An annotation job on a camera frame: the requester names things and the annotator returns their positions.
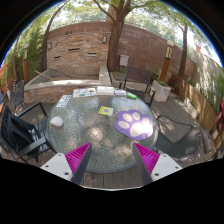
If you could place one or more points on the small white purple box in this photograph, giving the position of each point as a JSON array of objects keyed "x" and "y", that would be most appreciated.
[{"x": 120, "y": 92}]

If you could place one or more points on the green cylindrical object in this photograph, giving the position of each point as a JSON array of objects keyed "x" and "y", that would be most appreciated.
[{"x": 131, "y": 96}]

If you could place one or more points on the wooden lamp post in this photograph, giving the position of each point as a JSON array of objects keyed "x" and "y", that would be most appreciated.
[
  {"x": 25, "y": 66},
  {"x": 167, "y": 59}
]

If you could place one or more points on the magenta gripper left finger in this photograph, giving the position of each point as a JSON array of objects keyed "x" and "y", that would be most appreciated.
[{"x": 70, "y": 166}]

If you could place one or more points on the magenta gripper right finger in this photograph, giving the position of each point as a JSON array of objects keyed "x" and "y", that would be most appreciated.
[{"x": 153, "y": 166}]

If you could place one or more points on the purple paw print mousepad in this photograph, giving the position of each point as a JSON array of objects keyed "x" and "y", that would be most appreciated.
[{"x": 134, "y": 124}]

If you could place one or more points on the black mesh chair right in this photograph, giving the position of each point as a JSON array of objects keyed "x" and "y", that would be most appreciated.
[{"x": 184, "y": 148}]

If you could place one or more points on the wooden lamp post left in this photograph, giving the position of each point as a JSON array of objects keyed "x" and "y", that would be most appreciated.
[{"x": 25, "y": 66}]

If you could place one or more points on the white open book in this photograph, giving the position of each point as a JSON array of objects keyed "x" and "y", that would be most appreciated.
[{"x": 105, "y": 90}]

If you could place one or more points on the dark wooden chair far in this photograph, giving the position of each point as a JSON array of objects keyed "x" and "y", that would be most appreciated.
[{"x": 138, "y": 76}]

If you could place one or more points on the yellow square card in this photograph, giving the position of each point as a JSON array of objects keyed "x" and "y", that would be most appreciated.
[{"x": 106, "y": 111}]

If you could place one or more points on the wooden lamp post right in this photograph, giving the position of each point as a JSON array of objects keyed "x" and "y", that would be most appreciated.
[{"x": 167, "y": 59}]

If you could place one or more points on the black metal chair left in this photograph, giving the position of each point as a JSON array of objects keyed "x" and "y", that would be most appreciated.
[{"x": 24, "y": 140}]

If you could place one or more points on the round glass patio table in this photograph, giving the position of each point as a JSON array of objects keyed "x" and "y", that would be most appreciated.
[{"x": 112, "y": 151}]

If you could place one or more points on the black chair far left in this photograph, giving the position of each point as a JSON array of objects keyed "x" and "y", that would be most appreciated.
[{"x": 17, "y": 97}]

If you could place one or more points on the white patterned card sheet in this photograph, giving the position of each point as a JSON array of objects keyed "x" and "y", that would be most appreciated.
[{"x": 63, "y": 101}]

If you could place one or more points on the grey electrical box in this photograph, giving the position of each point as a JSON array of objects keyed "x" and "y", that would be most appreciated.
[{"x": 123, "y": 60}]

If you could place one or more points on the white computer mouse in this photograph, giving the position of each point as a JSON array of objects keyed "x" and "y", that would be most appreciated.
[{"x": 56, "y": 121}]

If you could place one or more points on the large tree trunk centre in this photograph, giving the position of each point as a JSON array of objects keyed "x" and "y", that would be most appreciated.
[{"x": 121, "y": 8}]

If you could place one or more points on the white square planter box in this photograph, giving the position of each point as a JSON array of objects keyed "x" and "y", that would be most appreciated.
[{"x": 162, "y": 91}]

